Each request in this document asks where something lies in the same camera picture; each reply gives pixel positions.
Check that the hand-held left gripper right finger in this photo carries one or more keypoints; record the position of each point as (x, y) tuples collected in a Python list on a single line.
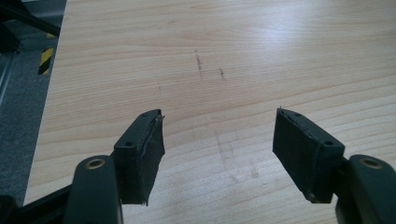
[(306, 155)]

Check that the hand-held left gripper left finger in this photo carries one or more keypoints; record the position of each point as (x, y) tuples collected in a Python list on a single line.
[(137, 161)]

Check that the yellow black striped tape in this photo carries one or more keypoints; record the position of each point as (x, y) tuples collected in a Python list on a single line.
[(46, 58)]

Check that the black metal stand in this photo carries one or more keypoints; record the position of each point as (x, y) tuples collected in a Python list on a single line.
[(31, 21)]

